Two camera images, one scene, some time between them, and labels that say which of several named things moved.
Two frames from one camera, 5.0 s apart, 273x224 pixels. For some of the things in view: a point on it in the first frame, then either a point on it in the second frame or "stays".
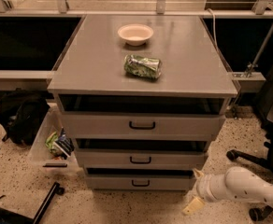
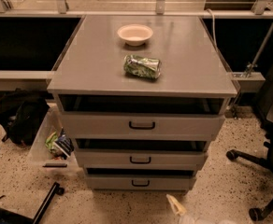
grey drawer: [141, 183] stays
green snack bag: [50, 140] stays
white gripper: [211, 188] to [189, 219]
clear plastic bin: [53, 149] stays
